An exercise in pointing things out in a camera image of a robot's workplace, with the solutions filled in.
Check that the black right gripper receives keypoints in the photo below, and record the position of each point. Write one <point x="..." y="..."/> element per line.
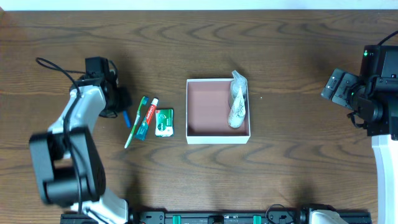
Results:
<point x="337" y="88"/>

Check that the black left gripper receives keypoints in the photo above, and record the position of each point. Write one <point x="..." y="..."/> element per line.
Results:
<point x="122" y="99"/>

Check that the blue disposable razor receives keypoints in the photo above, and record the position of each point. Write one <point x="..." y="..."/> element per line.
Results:
<point x="127" y="118"/>

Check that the clear pump bottle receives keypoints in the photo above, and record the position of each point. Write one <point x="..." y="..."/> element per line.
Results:
<point x="238" y="82"/>

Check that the white patterned cream tube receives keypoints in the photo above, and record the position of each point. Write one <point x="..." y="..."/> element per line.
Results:
<point x="237" y="112"/>

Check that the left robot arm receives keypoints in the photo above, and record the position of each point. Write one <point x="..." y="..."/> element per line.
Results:
<point x="68" y="169"/>

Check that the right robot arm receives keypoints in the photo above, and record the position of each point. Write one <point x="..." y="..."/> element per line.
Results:
<point x="372" y="96"/>

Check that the green white soap bar pack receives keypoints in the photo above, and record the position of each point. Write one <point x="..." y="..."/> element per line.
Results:
<point x="164" y="123"/>

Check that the green white toothbrush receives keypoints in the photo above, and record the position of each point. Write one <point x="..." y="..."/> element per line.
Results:
<point x="142" y="103"/>

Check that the red teal toothpaste tube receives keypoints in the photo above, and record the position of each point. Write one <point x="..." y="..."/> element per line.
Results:
<point x="143" y="128"/>

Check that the white square cardboard box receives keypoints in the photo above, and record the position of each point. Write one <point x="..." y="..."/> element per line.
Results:
<point x="207" y="110"/>

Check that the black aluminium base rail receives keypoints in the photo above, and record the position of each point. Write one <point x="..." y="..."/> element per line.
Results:
<point x="309" y="213"/>

